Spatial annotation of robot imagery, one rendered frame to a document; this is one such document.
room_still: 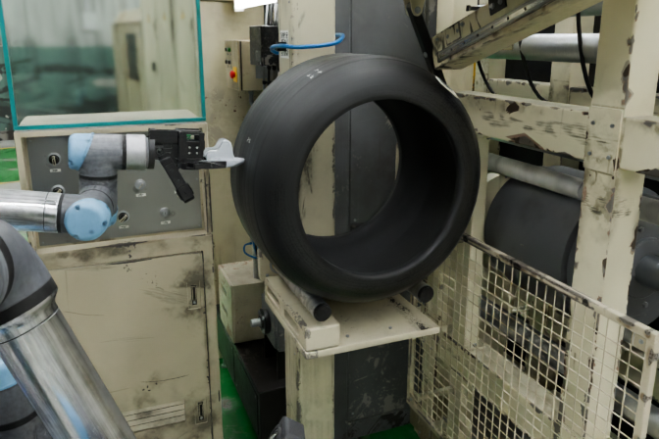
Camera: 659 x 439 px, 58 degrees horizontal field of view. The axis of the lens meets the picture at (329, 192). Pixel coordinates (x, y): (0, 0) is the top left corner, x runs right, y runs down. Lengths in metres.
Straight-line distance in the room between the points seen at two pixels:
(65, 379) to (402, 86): 0.91
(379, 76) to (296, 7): 0.42
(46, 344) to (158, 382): 1.49
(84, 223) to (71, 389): 0.48
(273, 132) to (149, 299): 0.95
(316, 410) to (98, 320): 0.75
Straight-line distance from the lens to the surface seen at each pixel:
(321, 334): 1.46
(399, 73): 1.36
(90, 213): 1.17
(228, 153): 1.34
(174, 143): 1.32
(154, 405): 2.26
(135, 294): 2.06
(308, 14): 1.68
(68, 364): 0.76
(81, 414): 0.77
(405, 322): 1.62
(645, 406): 1.35
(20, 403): 1.35
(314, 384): 1.99
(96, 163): 1.30
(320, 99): 1.28
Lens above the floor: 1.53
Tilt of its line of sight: 14 degrees down
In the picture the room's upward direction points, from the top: straight up
